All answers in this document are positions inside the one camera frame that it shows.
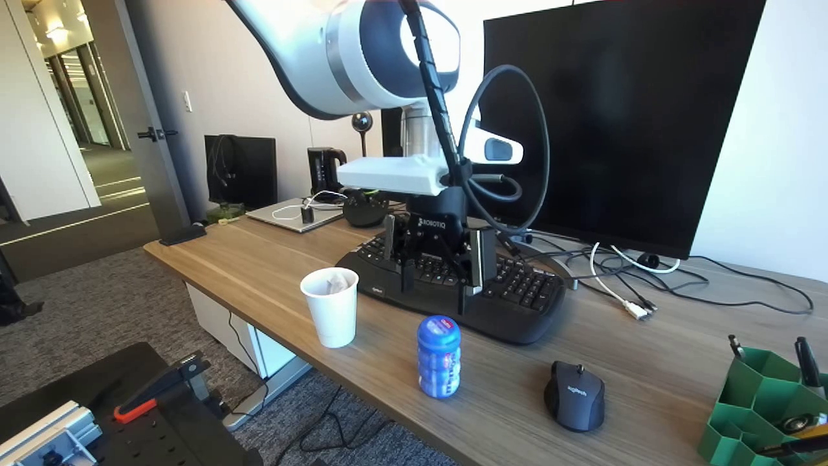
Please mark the black conference webcam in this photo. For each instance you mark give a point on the black conference webcam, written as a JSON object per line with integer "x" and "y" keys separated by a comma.
{"x": 362, "y": 209}

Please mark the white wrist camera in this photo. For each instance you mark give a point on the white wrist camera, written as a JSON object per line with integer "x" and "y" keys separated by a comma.
{"x": 427, "y": 171}

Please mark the black computer mouse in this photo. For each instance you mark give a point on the black computer mouse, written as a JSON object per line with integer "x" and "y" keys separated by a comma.
{"x": 574, "y": 396}

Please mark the white paper cup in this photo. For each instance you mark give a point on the white paper cup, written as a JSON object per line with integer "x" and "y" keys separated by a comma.
{"x": 331, "y": 299}

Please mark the blue plastic bottle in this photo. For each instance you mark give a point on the blue plastic bottle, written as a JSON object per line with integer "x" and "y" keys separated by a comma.
{"x": 437, "y": 363}

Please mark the black computer keyboard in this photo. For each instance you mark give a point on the black computer keyboard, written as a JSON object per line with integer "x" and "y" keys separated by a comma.
{"x": 521, "y": 304}

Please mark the black electric kettle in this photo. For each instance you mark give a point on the black electric kettle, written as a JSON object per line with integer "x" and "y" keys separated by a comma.
{"x": 323, "y": 163}

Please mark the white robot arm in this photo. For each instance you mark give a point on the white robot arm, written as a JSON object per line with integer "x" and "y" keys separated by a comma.
{"x": 370, "y": 55}

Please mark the small black adapter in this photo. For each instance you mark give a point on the small black adapter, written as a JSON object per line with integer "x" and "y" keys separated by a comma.
{"x": 306, "y": 212}

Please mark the green pen holder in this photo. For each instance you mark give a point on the green pen holder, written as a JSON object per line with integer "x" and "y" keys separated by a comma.
{"x": 768, "y": 411}

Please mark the black perforated robot cart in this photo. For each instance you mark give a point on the black perforated robot cart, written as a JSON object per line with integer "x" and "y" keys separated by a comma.
{"x": 71, "y": 422}

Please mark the black computer monitor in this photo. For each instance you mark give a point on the black computer monitor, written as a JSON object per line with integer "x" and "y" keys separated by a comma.
{"x": 622, "y": 106}

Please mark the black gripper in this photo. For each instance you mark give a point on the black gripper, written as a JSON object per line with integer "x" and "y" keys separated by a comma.
{"x": 437, "y": 227}

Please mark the silver laptop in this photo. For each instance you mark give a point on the silver laptop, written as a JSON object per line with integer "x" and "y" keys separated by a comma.
{"x": 288, "y": 216}

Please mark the small black monitor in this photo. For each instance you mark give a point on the small black monitor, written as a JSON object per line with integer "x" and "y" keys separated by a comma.
{"x": 240, "y": 170}

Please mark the orange black clamp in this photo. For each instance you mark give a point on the orange black clamp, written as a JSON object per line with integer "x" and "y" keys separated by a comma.
{"x": 185, "y": 376}

